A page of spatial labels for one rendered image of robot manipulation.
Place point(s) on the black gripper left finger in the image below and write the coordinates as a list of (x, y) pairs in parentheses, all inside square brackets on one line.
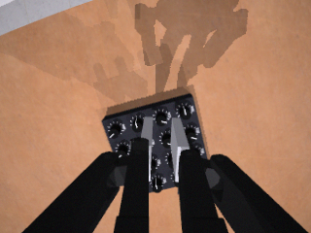
[(82, 204)]

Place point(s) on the black knob box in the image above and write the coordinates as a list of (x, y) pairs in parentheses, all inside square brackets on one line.
[(128, 124)]

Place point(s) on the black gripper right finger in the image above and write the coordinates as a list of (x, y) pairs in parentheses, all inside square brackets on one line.
[(246, 207)]

